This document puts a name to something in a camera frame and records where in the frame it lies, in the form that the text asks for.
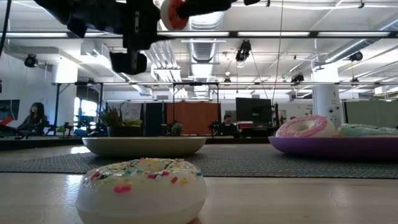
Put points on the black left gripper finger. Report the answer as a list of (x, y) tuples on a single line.
[(202, 6)]

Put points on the small red-frosted donut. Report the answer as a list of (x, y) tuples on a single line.
[(169, 17)]

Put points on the pink-frosted donut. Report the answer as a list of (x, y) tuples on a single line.
[(317, 127)]

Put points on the green-frosted donut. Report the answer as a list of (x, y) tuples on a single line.
[(363, 130)]

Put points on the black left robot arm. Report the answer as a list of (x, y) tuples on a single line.
[(93, 15)]

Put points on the black ceiling spotlight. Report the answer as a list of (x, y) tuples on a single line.
[(297, 78), (356, 56), (243, 51), (30, 61)]

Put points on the dark partition curtain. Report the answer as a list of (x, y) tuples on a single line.
[(155, 119)]

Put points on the light green potted plant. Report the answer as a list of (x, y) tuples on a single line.
[(133, 123)]

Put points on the spiky green potted plant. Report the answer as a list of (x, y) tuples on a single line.
[(110, 118)]

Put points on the orange partition curtain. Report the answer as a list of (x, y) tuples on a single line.
[(192, 118)]

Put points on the black planter box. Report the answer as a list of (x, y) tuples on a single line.
[(124, 131)]

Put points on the black computer monitor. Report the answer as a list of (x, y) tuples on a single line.
[(253, 110)]

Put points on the small pale potted plant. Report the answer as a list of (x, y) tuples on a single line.
[(177, 128)]

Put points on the cream plate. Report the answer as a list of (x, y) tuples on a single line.
[(143, 146)]

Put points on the white round column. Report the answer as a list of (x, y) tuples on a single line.
[(326, 99)]

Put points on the seated person in dark clothes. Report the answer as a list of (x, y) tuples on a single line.
[(227, 127)]

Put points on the seated person with long hair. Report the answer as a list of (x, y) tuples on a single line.
[(34, 119)]

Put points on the grey woven placemat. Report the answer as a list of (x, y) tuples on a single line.
[(248, 161)]

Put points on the white donut with coloured sprinkles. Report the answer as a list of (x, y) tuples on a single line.
[(140, 193)]

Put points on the purple plate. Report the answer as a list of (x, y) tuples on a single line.
[(335, 147)]

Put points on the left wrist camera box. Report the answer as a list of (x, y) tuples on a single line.
[(127, 63)]

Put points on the green partition wall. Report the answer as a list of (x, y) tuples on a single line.
[(370, 113)]

